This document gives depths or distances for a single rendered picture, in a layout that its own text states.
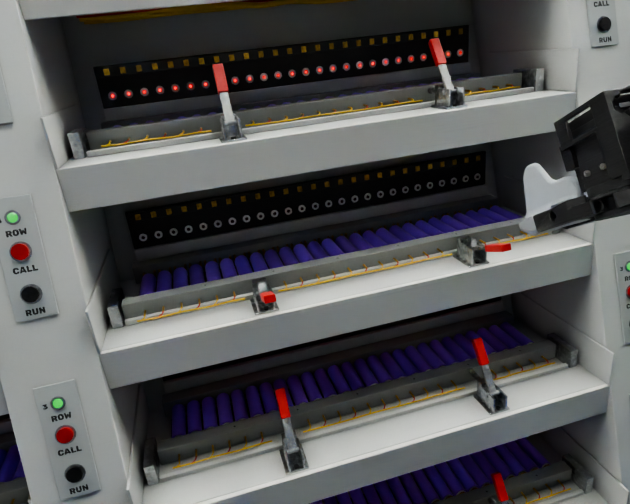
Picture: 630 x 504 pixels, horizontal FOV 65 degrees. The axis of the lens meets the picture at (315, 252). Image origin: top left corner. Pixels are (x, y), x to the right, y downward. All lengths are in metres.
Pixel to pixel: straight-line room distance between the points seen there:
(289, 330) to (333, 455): 0.17
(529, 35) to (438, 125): 0.23
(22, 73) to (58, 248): 0.17
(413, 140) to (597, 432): 0.49
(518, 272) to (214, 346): 0.38
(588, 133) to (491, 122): 0.26
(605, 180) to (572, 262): 0.32
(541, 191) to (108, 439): 0.49
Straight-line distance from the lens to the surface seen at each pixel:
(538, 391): 0.74
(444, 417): 0.68
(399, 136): 0.59
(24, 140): 0.57
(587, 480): 0.87
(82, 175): 0.55
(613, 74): 0.76
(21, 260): 0.56
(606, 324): 0.75
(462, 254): 0.65
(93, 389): 0.58
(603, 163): 0.40
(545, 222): 0.43
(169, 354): 0.56
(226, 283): 0.59
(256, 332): 0.56
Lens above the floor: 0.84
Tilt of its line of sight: 6 degrees down
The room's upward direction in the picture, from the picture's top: 10 degrees counter-clockwise
